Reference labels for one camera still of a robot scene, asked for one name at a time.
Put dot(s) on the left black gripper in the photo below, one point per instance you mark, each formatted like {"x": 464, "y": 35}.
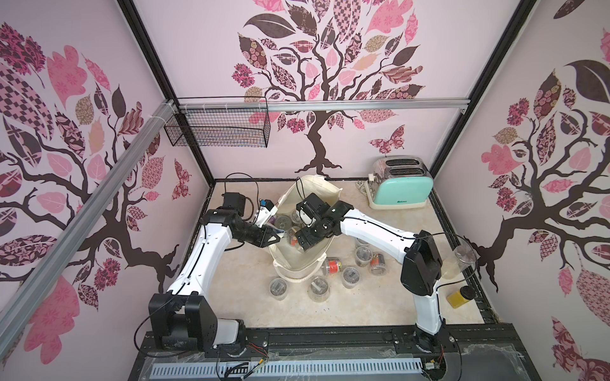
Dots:
{"x": 262, "y": 240}

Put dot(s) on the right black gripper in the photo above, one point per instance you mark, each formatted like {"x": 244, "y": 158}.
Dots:
{"x": 310, "y": 232}

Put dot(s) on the red label jar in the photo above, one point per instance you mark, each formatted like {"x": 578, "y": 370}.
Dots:
{"x": 377, "y": 265}
{"x": 331, "y": 266}

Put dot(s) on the cream canvas tote bag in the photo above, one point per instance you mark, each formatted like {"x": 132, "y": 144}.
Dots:
{"x": 291, "y": 261}

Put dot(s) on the clear seed jar dark lid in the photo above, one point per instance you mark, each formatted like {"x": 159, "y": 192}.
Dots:
{"x": 351, "y": 277}

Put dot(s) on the clear seed jar striped lid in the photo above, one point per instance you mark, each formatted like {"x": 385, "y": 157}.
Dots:
{"x": 319, "y": 289}

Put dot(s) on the clear seed jar grey lid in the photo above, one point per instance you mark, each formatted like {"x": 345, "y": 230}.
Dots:
{"x": 278, "y": 289}

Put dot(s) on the clear jar sandy contents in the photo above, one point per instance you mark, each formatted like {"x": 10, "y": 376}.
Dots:
{"x": 457, "y": 261}

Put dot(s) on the yellow label seed jar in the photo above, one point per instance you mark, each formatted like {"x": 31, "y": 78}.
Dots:
{"x": 461, "y": 297}

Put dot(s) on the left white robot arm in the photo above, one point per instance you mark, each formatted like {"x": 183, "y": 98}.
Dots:
{"x": 181, "y": 318}

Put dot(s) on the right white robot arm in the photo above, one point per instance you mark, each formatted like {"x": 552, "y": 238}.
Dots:
{"x": 417, "y": 253}

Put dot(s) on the silver tin can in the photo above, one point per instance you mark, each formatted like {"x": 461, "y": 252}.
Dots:
{"x": 283, "y": 222}

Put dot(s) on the mint green toaster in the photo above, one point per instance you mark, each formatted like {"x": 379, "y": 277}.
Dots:
{"x": 398, "y": 183}

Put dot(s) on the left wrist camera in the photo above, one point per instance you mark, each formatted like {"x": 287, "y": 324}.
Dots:
{"x": 267, "y": 209}

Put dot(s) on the black wire basket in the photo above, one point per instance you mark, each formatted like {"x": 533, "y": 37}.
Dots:
{"x": 227, "y": 121}

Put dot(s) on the aluminium rail back wall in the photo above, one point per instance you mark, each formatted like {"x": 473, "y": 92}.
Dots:
{"x": 337, "y": 105}

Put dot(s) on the aluminium rail wall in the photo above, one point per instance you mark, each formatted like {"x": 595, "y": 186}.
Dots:
{"x": 337, "y": 105}
{"x": 17, "y": 313}

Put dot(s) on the white slotted cable duct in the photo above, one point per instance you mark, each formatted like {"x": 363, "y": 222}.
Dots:
{"x": 286, "y": 369}

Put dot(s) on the black base frame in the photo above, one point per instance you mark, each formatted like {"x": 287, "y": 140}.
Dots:
{"x": 476, "y": 352}

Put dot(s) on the aluminium rail left wall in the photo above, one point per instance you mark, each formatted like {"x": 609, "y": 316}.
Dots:
{"x": 17, "y": 313}

